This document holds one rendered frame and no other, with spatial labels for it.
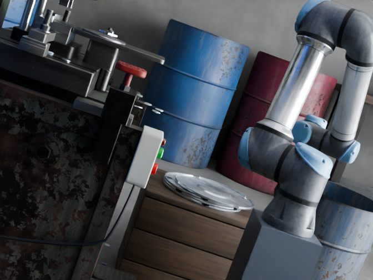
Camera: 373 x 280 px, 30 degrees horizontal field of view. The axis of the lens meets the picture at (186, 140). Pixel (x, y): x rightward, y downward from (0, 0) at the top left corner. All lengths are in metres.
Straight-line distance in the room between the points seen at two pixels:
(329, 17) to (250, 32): 3.20
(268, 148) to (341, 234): 0.72
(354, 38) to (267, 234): 0.59
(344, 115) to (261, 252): 0.50
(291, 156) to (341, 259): 0.77
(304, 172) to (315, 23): 0.43
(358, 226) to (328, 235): 0.11
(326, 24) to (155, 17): 3.24
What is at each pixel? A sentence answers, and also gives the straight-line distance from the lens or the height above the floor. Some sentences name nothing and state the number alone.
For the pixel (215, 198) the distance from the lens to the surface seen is 2.33.
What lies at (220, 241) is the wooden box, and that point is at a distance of 2.29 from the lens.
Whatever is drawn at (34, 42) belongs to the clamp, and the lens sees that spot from 1.64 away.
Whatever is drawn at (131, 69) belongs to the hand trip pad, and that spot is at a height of 0.75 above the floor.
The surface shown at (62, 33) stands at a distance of 1.80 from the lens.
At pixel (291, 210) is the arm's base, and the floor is 0.51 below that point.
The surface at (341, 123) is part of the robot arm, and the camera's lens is 2.15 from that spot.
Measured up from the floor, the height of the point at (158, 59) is 0.78.
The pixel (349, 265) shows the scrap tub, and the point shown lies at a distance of 2.66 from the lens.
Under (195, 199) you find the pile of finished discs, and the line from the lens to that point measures 2.29.
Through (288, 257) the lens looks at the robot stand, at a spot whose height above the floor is 0.39.
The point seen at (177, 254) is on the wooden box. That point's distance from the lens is 2.29.
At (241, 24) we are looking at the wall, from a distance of 5.19.
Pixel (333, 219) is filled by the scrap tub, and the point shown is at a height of 0.41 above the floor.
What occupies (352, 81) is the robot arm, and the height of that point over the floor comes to 0.89.
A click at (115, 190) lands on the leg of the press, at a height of 0.47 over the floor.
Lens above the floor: 0.89
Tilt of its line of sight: 9 degrees down
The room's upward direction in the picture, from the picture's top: 20 degrees clockwise
